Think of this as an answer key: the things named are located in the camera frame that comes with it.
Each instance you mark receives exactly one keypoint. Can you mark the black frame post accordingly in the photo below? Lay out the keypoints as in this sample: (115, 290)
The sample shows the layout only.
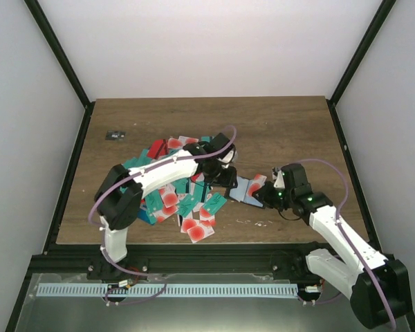
(47, 31)
(367, 40)

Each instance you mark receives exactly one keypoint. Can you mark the black front rail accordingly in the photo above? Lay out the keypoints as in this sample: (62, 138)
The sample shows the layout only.
(282, 259)

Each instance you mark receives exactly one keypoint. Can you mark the small black tag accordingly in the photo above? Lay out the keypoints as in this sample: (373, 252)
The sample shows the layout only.
(115, 135)

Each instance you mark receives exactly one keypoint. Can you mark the red card black stripe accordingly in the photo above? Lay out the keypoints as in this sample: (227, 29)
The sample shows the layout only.
(158, 148)

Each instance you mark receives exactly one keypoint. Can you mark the light blue slotted strip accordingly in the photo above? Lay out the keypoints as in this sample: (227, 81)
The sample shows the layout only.
(283, 291)

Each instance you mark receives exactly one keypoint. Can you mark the left black frame post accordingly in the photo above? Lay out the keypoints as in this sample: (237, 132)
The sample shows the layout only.
(47, 31)

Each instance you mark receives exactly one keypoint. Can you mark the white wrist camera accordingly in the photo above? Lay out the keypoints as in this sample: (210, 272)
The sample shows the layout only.
(278, 178)
(228, 158)

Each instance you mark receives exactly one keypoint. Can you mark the black card holder wallet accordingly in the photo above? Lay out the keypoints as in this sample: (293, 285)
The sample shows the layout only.
(239, 193)

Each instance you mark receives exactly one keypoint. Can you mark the blue card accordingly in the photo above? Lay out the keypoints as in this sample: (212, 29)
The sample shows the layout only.
(148, 218)

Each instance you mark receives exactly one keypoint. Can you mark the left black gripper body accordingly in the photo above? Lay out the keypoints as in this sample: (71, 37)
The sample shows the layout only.
(220, 179)

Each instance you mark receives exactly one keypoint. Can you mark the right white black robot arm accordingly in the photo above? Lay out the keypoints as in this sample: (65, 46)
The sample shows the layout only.
(376, 285)

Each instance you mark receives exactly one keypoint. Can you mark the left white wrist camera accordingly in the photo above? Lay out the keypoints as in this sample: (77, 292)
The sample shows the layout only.
(228, 158)

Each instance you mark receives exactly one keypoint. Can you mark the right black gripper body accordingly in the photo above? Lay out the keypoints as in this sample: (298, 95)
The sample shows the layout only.
(274, 200)

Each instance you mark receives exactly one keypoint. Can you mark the right black frame post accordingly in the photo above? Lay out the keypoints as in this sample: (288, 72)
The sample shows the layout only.
(367, 40)

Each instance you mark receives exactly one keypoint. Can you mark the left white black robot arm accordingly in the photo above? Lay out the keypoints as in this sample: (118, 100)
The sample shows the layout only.
(118, 200)

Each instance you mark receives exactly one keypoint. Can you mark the teal VIP card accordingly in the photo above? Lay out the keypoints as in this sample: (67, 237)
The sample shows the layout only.
(215, 203)

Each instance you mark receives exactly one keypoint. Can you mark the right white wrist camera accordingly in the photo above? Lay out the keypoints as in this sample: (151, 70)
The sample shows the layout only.
(278, 178)

